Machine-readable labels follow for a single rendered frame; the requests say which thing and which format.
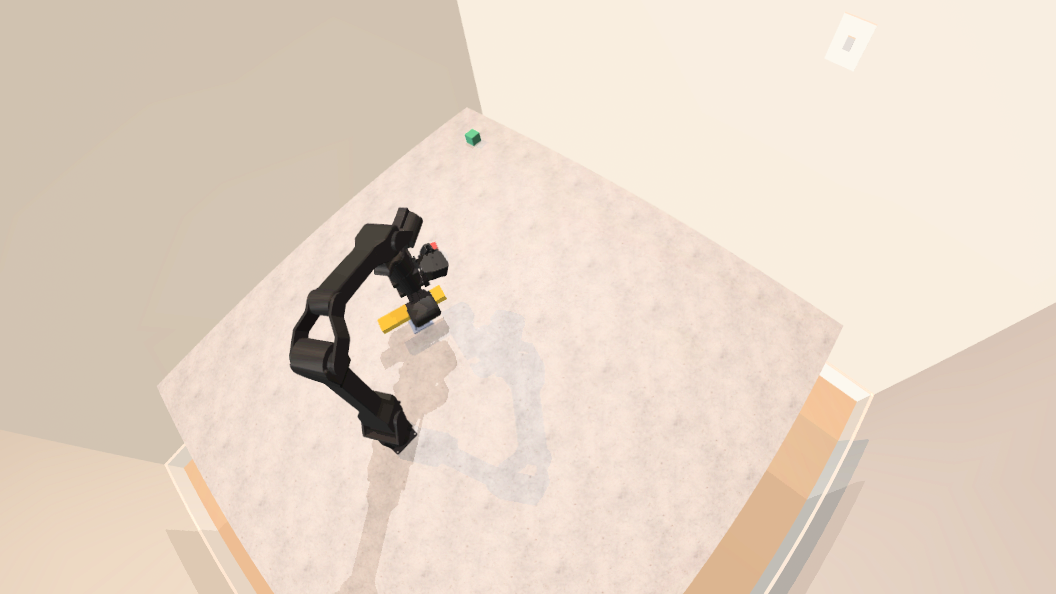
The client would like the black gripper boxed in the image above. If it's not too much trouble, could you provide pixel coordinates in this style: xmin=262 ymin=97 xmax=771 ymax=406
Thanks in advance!
xmin=388 ymin=262 xmax=441 ymax=327

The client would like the yellow bar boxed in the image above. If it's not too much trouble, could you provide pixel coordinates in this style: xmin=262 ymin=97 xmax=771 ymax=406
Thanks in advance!
xmin=378 ymin=285 xmax=447 ymax=334

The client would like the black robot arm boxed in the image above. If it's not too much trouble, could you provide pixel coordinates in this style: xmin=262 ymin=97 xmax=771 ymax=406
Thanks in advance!
xmin=289 ymin=207 xmax=449 ymax=454

